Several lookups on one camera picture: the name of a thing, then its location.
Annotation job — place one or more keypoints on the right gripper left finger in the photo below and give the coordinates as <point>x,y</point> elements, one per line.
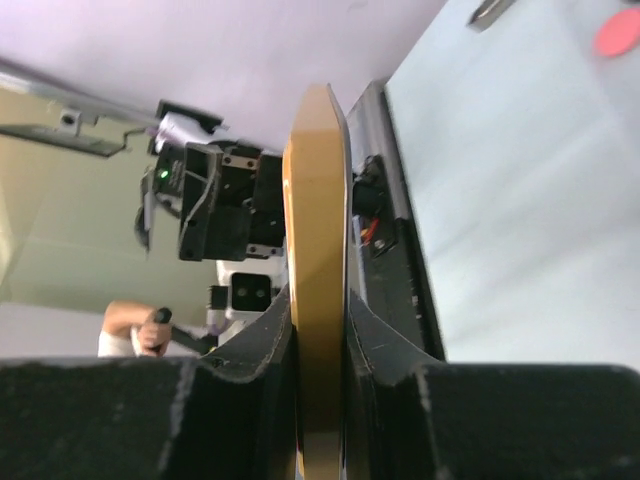
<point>229,415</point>

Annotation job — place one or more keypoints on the metal tongs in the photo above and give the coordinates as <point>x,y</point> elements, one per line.
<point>487,13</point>

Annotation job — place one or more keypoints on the silver tin lid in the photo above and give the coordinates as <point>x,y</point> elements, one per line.
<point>316,189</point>

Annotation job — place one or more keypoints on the operator forearm white sleeve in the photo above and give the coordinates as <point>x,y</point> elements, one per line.
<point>119,332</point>

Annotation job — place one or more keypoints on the operator hand holding handle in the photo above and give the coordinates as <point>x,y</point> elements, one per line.
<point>151,331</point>

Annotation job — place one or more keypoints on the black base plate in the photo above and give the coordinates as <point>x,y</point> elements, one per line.
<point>393,280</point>

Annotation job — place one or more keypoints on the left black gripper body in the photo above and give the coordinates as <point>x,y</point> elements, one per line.
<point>232,204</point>

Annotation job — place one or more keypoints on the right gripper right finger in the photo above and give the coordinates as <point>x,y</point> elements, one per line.
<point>410,416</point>

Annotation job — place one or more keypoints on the aluminium rail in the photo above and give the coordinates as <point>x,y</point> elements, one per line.
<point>79,109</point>

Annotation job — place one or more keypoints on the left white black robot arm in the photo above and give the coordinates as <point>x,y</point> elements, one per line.
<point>161,188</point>

